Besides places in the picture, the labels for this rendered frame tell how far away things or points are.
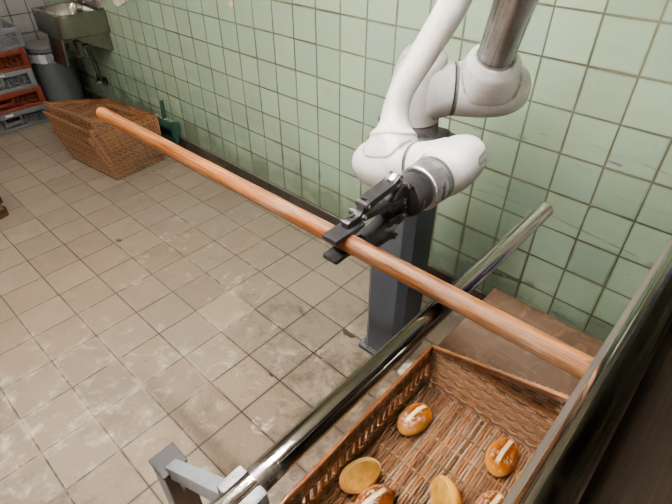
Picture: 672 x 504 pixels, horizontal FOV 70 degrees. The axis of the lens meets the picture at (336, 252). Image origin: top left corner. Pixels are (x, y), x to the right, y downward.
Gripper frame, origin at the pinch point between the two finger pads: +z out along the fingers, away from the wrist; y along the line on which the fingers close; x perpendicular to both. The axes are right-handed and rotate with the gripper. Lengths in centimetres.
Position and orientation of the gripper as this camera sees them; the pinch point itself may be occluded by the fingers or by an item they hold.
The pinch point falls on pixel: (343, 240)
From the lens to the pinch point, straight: 76.8
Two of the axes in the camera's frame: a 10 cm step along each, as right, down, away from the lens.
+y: 0.0, 7.9, 6.2
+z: -6.7, 4.6, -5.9
